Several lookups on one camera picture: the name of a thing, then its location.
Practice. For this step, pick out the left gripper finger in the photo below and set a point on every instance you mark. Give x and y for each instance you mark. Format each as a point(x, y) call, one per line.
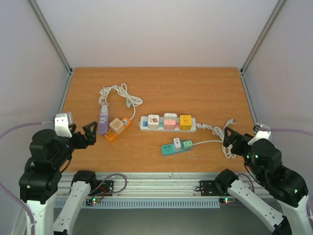
point(71, 130)
point(90, 132)

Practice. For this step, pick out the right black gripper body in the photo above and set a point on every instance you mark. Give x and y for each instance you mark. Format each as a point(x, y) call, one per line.
point(236, 141)

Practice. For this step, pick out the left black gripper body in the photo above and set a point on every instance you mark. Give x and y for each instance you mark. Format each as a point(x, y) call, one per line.
point(82, 143)

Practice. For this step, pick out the beige cube socket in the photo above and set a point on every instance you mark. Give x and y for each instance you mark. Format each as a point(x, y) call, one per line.
point(117, 126)

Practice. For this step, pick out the green plug adapter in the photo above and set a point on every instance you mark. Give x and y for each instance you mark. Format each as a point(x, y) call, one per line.
point(187, 145)

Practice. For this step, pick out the yellow cube socket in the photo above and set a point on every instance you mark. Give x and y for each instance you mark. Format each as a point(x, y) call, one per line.
point(185, 122)

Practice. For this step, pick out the white usb charger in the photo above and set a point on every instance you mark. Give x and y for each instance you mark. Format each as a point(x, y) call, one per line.
point(176, 144)

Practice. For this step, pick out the pink cube socket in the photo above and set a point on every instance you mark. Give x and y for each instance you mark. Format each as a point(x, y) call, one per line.
point(169, 124)

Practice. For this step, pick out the white cube socket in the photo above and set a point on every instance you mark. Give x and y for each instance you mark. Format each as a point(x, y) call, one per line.
point(153, 121)

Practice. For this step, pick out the white round-corner adapter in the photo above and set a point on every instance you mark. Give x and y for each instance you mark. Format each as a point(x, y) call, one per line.
point(170, 116)

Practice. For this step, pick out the small white charger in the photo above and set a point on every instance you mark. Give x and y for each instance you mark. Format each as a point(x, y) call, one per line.
point(104, 110)

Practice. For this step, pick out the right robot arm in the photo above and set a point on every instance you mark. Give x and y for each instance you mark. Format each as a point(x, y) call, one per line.
point(285, 185)

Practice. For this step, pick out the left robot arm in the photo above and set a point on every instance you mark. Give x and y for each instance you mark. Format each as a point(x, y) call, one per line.
point(39, 182)

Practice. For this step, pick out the orange power strip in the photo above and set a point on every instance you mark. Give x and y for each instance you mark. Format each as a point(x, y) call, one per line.
point(111, 136)

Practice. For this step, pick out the purple power strip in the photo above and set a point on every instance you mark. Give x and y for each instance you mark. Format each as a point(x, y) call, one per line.
point(103, 124)

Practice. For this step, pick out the long white power strip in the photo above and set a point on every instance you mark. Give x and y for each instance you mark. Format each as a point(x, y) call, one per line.
point(143, 126)

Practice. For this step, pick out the teal power strip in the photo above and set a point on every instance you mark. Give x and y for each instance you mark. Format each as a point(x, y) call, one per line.
point(168, 149)

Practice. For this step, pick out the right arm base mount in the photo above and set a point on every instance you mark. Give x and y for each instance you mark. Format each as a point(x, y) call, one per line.
point(208, 188)

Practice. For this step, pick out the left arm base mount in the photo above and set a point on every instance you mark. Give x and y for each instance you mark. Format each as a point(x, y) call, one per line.
point(106, 188)

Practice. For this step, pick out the slotted cable duct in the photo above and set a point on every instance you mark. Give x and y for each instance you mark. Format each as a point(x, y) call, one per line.
point(157, 203)

